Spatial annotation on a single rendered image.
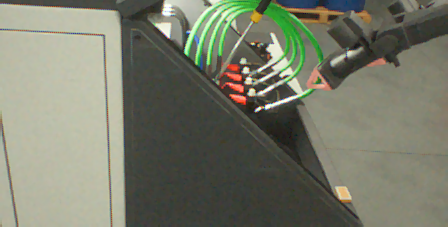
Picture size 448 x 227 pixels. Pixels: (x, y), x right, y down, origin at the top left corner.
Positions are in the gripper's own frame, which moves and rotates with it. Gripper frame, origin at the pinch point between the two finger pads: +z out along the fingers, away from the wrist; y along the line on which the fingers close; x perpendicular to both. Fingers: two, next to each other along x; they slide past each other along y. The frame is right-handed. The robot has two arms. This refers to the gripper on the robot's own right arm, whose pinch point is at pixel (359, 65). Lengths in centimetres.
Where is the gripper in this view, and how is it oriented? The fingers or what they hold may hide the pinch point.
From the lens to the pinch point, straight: 137.9
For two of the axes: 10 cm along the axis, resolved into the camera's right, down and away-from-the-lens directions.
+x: -2.0, 4.2, -8.9
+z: -7.5, 5.2, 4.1
